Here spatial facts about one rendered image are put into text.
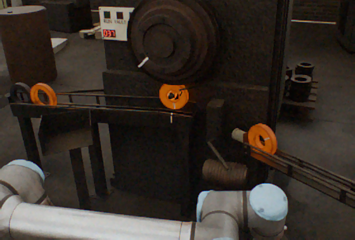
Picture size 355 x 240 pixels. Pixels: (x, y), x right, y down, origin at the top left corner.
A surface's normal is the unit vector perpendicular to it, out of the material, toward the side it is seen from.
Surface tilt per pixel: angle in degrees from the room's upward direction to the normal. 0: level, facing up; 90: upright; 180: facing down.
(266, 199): 19
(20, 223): 49
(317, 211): 0
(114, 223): 11
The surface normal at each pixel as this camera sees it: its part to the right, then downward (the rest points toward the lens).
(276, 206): -0.06, -0.73
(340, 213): -0.02, -0.90
